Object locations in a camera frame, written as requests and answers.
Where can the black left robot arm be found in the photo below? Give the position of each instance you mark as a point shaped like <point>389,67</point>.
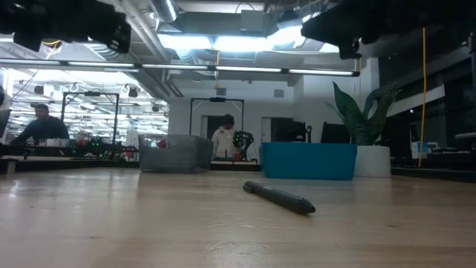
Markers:
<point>37,18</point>

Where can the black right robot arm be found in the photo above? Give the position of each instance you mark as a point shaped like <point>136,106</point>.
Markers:
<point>416,15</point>

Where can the grey ceiling box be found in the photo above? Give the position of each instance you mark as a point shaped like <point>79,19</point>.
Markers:
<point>254,20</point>

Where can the green snake plant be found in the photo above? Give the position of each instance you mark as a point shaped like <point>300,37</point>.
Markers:
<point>357,123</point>

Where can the long light bar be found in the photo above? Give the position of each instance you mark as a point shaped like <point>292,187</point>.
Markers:
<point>245,69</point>

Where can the black background monitor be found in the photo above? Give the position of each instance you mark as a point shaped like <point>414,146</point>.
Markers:
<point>334,134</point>

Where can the person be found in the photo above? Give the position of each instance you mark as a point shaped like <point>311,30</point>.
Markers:
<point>44,130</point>
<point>223,143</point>

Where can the blue plastic tray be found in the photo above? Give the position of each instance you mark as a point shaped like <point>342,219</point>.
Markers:
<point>308,162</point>

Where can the white plant pot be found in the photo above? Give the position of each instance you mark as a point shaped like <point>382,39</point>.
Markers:
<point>372,162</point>

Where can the background robot with green light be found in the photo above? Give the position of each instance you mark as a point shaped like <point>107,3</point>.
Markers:
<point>243,141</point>

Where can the grey plastic bin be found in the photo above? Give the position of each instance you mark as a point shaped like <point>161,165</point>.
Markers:
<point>173,156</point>

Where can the white and blue box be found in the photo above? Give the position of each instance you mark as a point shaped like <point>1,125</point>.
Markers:
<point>424,149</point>

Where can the dark grey click pen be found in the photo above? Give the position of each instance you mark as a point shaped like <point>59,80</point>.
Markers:
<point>282,199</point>

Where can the silver ventilation duct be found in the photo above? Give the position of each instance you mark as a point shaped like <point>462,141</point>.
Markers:
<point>165,9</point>

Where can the black aluminium table frame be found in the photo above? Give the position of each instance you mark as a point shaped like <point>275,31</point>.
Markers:
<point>230,166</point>

